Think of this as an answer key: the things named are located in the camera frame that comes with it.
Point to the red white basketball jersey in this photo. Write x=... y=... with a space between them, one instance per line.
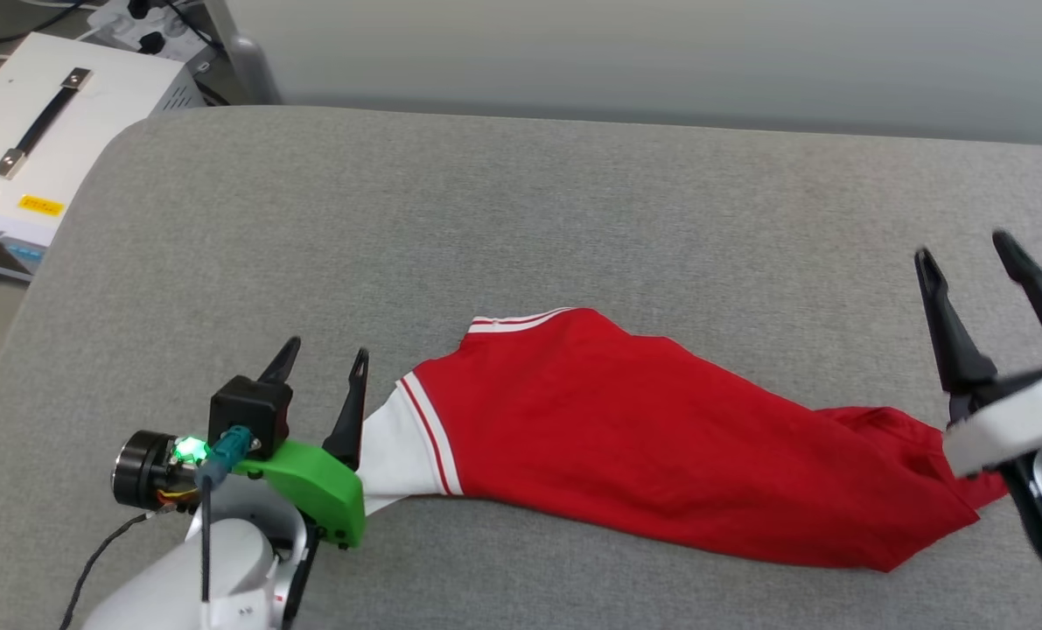
x=617 y=420

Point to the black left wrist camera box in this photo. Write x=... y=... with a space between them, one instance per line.
x=249 y=411

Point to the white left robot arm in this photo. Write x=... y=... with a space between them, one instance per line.
x=232 y=564

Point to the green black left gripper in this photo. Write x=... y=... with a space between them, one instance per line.
x=324 y=490

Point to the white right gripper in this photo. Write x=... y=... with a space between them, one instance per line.
x=1010 y=429

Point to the white metal instrument case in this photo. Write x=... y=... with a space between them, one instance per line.
x=101 y=131

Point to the grey partition post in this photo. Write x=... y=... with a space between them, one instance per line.
x=245 y=61

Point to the white power strip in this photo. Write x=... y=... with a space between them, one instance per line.
x=149 y=35

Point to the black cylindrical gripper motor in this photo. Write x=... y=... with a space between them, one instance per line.
x=140 y=468

